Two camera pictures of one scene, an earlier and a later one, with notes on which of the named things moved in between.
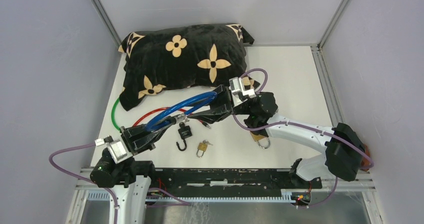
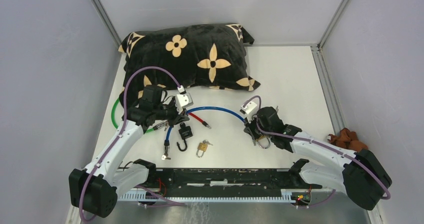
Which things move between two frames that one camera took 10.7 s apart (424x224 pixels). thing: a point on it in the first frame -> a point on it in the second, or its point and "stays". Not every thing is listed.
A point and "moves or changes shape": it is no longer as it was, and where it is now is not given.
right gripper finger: (212, 116) -> (247, 129)
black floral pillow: (207, 55) stays
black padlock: (185, 132) stays
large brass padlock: (257, 137) stays
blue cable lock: (182, 108) moves or changes shape
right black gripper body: (228, 101) -> (255, 129)
